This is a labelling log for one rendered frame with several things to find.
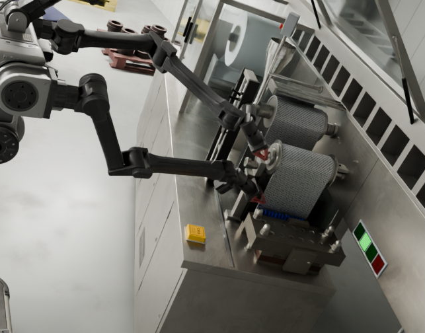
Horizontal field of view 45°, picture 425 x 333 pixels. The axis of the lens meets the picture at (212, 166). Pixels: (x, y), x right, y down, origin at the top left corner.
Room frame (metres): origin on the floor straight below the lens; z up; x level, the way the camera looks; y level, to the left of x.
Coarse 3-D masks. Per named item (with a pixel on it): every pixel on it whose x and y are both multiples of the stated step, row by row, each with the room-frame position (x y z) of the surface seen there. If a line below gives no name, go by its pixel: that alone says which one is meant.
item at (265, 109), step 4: (260, 104) 2.11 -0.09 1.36; (264, 104) 2.11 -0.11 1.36; (268, 104) 2.13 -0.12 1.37; (260, 108) 2.09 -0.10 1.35; (264, 108) 2.10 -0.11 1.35; (268, 108) 2.11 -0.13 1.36; (272, 108) 2.12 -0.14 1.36; (256, 112) 2.11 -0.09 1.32; (260, 112) 2.09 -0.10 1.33; (264, 112) 2.10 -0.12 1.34; (268, 112) 2.10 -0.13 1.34; (272, 112) 2.11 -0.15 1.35; (260, 116) 2.11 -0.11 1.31; (264, 116) 2.10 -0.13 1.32; (268, 116) 2.11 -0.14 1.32
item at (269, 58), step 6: (270, 54) 2.56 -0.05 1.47; (270, 60) 2.56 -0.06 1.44; (276, 60) 2.55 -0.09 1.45; (282, 60) 2.55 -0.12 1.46; (288, 60) 2.57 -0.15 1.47; (264, 66) 2.60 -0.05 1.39; (276, 66) 2.56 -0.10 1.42; (282, 66) 2.58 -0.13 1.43; (264, 72) 2.60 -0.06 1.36; (276, 72) 2.58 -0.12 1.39; (264, 78) 2.60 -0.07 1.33; (270, 78) 2.59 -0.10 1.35; (264, 84) 2.60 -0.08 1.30; (264, 90) 2.60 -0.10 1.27; (258, 96) 2.60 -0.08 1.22; (252, 102) 2.63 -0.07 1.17; (240, 132) 2.56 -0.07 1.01; (240, 138) 2.57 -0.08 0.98; (246, 138) 2.58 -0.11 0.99; (234, 144) 2.56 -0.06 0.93; (240, 144) 2.57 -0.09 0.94; (240, 150) 2.57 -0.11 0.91
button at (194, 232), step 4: (188, 224) 1.69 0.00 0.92; (188, 228) 1.67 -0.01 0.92; (192, 228) 1.68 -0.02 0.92; (196, 228) 1.69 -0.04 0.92; (200, 228) 1.70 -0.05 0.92; (188, 232) 1.65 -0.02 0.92; (192, 232) 1.65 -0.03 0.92; (196, 232) 1.66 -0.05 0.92; (200, 232) 1.67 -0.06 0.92; (204, 232) 1.69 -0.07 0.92; (188, 236) 1.63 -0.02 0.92; (192, 236) 1.63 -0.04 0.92; (196, 236) 1.64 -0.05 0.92; (200, 236) 1.65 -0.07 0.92; (204, 236) 1.66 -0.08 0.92; (200, 240) 1.65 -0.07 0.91
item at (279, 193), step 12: (276, 180) 1.85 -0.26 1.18; (288, 180) 1.86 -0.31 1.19; (264, 192) 1.84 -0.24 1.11; (276, 192) 1.86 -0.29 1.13; (288, 192) 1.87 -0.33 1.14; (300, 192) 1.89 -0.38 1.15; (312, 192) 1.90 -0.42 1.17; (264, 204) 1.85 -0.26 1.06; (276, 204) 1.86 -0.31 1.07; (288, 204) 1.88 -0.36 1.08; (300, 204) 1.89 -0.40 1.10; (312, 204) 1.91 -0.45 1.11; (300, 216) 1.90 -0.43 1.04
